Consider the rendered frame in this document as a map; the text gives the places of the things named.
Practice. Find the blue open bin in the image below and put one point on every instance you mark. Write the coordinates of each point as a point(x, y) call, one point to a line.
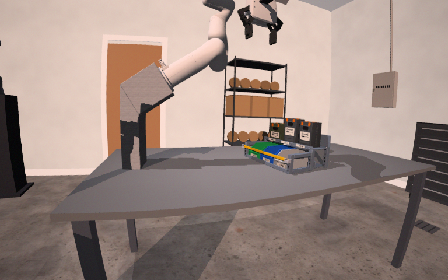
point(274, 150)

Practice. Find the green open bin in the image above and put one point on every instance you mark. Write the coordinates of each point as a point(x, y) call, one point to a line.
point(261, 146)

